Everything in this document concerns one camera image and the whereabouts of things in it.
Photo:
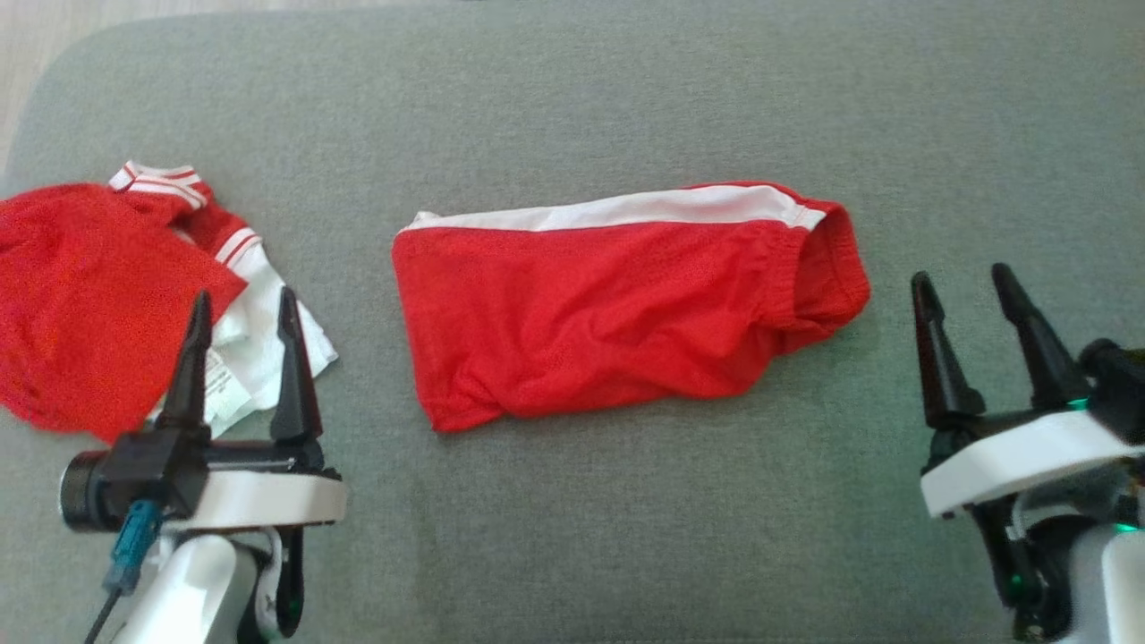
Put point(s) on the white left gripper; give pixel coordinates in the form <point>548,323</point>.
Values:
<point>268,501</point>

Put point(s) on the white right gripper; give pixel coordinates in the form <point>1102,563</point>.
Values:
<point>1020,461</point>

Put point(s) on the red jersey with white sleeves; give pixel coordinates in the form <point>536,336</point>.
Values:
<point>80,295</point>

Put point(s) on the red shorts with white stripe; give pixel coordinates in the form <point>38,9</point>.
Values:
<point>608,313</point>

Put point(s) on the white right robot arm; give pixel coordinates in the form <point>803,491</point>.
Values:
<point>1109,581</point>

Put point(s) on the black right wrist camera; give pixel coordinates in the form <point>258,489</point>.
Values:
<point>1118,385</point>

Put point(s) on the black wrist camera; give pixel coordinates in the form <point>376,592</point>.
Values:
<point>116,478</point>
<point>1118,385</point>

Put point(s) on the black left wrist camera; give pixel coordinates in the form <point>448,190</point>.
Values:
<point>116,478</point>

